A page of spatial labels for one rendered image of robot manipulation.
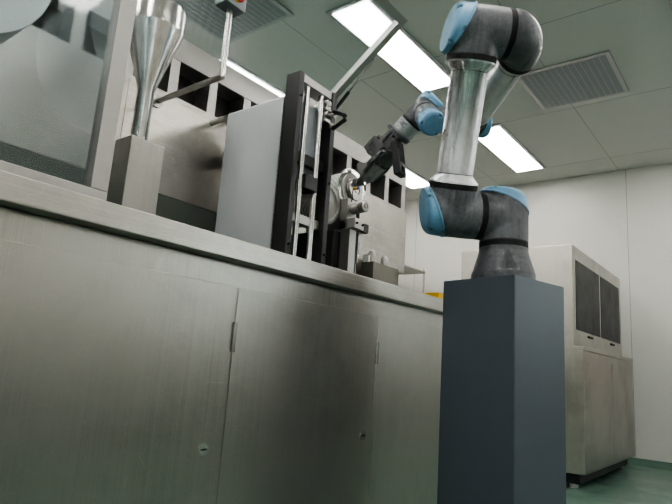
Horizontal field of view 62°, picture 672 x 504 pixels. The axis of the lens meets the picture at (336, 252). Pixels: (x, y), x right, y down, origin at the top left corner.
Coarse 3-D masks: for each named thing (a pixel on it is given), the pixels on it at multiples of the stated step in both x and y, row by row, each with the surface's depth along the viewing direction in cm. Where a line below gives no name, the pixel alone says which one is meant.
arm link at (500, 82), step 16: (528, 16) 126; (528, 32) 126; (512, 48) 141; (528, 48) 128; (496, 64) 141; (512, 64) 134; (528, 64) 133; (496, 80) 143; (512, 80) 141; (496, 96) 148; (480, 128) 164
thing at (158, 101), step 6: (210, 78) 151; (216, 78) 150; (222, 78) 149; (198, 84) 154; (204, 84) 153; (180, 90) 159; (186, 90) 158; (192, 90) 157; (156, 96) 167; (162, 96) 165; (168, 96) 163; (174, 96) 161; (156, 102) 166; (162, 102) 168
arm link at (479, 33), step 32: (448, 32) 128; (480, 32) 125; (512, 32) 125; (448, 64) 131; (480, 64) 126; (448, 96) 132; (480, 96) 129; (448, 128) 131; (448, 160) 132; (448, 192) 131; (448, 224) 132; (480, 224) 133
